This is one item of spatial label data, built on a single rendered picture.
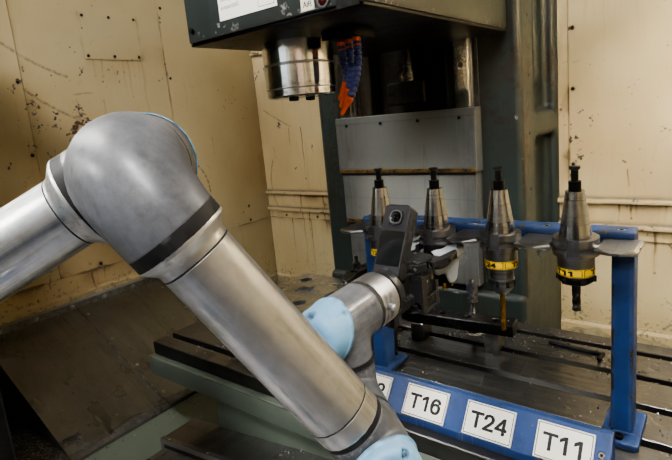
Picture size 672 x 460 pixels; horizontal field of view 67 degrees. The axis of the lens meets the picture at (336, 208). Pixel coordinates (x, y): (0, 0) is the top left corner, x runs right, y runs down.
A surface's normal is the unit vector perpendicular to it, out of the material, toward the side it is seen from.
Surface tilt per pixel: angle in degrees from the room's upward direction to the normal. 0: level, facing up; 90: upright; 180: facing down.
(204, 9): 90
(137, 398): 24
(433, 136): 90
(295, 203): 90
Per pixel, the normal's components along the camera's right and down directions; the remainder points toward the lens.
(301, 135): -0.61, 0.20
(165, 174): 0.54, -0.48
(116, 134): 0.07, -0.62
